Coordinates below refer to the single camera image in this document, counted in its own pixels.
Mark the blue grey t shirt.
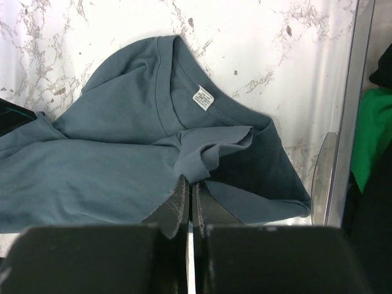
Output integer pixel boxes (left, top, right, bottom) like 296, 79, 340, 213
1, 36, 311, 233

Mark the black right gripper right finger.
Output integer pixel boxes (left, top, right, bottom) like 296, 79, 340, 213
192, 182, 242, 238

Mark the green t shirt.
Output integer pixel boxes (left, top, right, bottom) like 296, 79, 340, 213
351, 89, 391, 191

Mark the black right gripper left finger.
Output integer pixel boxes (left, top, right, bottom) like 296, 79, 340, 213
142, 175, 189, 239

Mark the clear plastic bin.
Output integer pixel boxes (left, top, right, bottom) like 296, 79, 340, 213
311, 1, 391, 227

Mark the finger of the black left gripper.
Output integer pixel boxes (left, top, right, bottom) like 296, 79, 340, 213
0, 99, 37, 136

